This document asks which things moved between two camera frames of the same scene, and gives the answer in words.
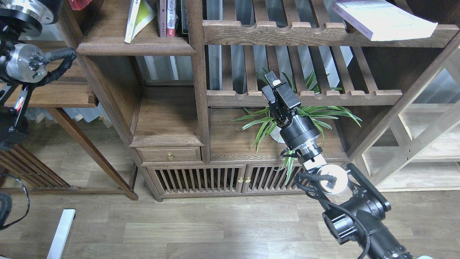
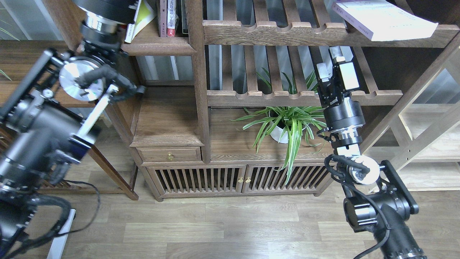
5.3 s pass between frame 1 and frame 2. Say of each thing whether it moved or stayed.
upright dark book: stayed
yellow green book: stayed
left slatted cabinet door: stayed
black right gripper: moved
